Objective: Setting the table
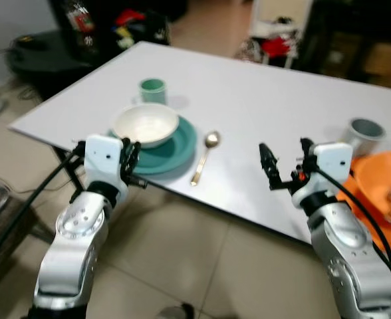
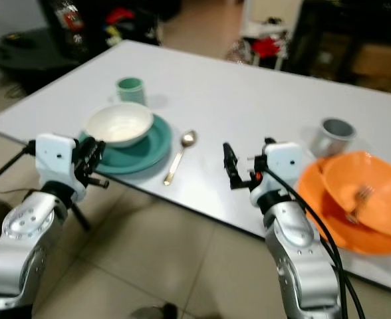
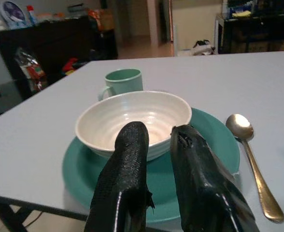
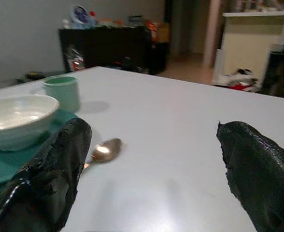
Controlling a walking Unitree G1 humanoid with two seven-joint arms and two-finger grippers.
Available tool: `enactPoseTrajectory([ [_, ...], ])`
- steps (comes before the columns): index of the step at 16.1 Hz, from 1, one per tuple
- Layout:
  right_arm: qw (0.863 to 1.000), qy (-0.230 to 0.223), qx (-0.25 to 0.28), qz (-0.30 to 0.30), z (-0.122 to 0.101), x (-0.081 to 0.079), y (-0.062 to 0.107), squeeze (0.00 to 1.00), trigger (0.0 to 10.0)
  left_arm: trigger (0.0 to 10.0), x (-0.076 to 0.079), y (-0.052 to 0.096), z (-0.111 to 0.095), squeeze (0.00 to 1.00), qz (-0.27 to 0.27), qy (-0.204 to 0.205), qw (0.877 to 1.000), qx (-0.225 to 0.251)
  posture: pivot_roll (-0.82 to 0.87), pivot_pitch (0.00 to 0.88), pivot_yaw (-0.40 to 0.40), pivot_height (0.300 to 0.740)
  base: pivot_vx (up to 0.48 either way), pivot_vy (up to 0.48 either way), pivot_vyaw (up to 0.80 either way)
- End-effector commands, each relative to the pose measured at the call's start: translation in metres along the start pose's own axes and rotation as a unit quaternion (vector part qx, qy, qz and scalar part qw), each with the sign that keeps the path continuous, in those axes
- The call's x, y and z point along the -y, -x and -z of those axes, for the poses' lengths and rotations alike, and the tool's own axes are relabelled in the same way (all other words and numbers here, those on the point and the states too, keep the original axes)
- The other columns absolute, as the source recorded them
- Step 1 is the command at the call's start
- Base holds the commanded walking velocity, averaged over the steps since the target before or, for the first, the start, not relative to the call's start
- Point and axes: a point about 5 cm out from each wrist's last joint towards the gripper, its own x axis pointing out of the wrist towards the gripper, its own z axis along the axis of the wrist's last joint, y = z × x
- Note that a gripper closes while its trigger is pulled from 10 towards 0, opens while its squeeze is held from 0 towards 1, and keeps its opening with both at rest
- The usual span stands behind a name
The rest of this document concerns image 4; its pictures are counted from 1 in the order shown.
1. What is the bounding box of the cream kitchen counter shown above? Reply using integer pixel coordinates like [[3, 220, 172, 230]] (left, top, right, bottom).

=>
[[212, 11, 284, 87]]

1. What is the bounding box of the dark wooden sideboard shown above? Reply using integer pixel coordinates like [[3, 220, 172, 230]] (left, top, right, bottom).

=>
[[57, 26, 170, 75]]

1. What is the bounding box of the gold metal spoon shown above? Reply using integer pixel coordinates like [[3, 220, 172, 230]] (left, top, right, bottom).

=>
[[83, 138, 122, 170]]

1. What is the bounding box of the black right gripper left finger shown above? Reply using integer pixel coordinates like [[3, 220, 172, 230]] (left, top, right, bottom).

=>
[[0, 117, 92, 232]]

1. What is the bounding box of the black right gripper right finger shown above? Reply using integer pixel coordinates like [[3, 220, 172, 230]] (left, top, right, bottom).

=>
[[216, 120, 284, 232]]

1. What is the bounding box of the pile of clothes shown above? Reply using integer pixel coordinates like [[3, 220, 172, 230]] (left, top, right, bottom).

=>
[[219, 69, 261, 92]]

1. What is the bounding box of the white ceramic bowl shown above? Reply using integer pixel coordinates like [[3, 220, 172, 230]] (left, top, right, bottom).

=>
[[0, 94, 60, 152]]

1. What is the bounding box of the orange snack bag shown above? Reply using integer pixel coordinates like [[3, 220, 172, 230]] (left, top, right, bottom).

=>
[[145, 20, 160, 44]]

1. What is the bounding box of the mint green cup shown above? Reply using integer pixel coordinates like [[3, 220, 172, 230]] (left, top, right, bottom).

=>
[[43, 76, 81, 113]]

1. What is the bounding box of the teal round placemat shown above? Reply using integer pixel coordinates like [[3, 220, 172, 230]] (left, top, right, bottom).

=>
[[0, 109, 79, 187]]

